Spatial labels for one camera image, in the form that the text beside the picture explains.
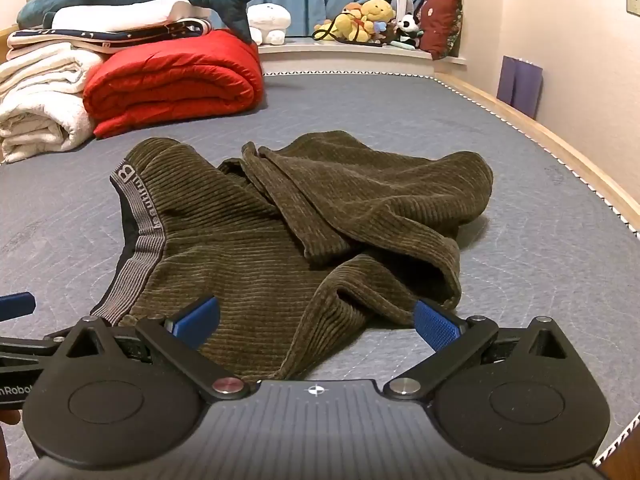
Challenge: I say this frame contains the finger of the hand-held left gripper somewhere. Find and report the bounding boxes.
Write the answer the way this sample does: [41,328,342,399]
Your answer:
[0,328,76,360]
[0,291,37,321]

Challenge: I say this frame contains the window ledge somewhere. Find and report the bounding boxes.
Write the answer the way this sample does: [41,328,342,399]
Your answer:
[257,40,468,77]

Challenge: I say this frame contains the white fluffy folded blanket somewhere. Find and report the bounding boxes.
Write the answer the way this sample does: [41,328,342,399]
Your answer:
[0,91,97,163]

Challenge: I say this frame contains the olive corduroy pants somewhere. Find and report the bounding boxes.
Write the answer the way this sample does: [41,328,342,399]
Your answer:
[90,130,495,383]

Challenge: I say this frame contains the red folded quilt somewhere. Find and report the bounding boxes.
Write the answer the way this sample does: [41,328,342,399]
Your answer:
[82,29,265,140]

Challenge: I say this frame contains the person's left hand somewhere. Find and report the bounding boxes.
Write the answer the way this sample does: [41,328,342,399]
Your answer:
[0,409,23,471]

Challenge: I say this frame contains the white mushroom plush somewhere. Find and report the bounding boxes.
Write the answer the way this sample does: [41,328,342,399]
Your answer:
[246,2,292,46]

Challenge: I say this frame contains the panda plush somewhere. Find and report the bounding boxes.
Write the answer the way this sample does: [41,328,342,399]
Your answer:
[395,14,425,49]

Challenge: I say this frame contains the dark red cushion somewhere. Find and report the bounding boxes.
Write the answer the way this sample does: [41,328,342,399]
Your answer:
[419,0,463,61]

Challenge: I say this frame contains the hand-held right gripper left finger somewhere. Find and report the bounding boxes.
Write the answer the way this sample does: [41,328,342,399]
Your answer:
[60,296,253,403]

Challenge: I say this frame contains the black strap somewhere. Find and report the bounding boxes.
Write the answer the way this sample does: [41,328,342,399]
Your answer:
[312,20,351,42]

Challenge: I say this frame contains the white folded pillow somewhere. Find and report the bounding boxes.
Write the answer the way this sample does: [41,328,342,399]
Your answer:
[50,0,213,32]

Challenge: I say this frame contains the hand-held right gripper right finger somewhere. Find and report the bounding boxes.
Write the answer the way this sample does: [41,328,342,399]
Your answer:
[381,299,568,403]

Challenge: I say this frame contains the yellow plush toys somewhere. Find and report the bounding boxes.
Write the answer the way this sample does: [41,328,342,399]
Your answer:
[330,2,375,43]

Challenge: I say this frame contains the wooden bed frame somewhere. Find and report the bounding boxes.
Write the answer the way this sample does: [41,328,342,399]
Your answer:
[435,72,640,233]

